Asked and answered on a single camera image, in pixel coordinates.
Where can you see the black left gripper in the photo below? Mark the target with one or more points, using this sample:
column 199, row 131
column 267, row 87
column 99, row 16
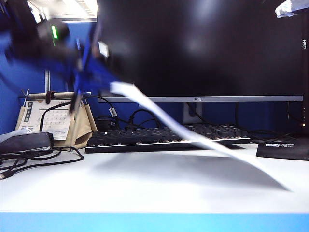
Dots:
column 91, row 48

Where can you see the white wrinkled paper sheet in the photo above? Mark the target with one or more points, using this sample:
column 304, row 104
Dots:
column 169, row 119

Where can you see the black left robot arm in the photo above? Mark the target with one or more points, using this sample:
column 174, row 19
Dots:
column 24, row 29

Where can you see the small black adapter block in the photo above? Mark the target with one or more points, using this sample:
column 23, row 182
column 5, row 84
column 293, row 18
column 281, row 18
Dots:
column 103, row 124

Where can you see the beige desk calendar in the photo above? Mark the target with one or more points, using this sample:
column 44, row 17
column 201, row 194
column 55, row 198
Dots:
column 83, row 131

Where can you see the paper desk calendar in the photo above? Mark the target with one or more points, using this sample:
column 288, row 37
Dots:
column 55, row 118

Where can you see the black mechanical keyboard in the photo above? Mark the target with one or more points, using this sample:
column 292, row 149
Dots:
column 135, row 136

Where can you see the black power adapter brick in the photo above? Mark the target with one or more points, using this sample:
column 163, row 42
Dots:
column 26, row 142

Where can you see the grey monitor stand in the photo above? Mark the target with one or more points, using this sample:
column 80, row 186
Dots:
column 193, row 113

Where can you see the large black HP monitor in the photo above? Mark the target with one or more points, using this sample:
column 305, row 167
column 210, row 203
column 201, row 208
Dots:
column 217, row 48

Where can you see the black base with white label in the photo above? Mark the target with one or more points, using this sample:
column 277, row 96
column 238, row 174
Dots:
column 285, row 152

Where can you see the white crumpled wrap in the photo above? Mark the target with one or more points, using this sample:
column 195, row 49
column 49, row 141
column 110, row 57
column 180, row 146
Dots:
column 286, row 8

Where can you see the black HSD monitor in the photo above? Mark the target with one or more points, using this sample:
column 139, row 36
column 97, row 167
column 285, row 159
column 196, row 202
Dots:
column 306, row 72

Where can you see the metal rod frame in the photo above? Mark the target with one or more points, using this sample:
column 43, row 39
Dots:
column 62, row 95

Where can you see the aluminium partition post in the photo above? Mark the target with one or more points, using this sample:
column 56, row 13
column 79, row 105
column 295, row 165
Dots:
column 47, row 82

